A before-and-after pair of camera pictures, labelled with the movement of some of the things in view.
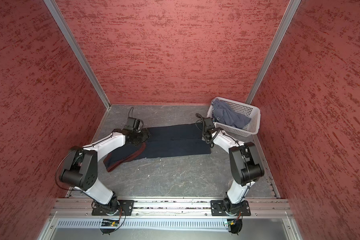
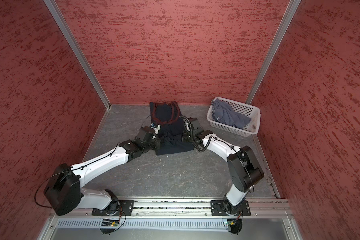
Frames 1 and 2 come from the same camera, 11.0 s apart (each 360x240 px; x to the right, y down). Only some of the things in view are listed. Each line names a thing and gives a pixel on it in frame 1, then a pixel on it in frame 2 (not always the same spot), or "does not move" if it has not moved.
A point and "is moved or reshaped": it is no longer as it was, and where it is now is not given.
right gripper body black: (205, 137) -> (188, 137)
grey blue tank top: (223, 113) does not move
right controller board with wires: (235, 225) does not move
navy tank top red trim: (166, 140) is moved or reshaped
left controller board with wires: (107, 222) does not move
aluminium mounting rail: (83, 207) does not move
